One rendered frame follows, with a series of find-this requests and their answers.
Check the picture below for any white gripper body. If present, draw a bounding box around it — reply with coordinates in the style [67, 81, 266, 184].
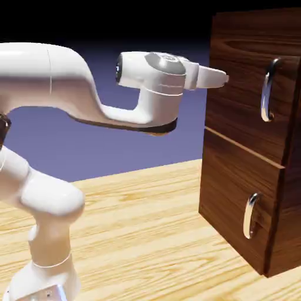
[195, 65, 230, 90]

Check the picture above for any dark wood cabinet door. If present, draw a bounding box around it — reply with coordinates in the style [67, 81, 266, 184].
[198, 128, 285, 276]
[205, 12, 301, 167]

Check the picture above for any dark wood cabinet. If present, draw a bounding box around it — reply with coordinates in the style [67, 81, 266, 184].
[198, 7, 301, 278]

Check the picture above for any curved silver door handle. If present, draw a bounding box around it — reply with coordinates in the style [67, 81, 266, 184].
[260, 58, 282, 122]
[243, 192, 262, 240]

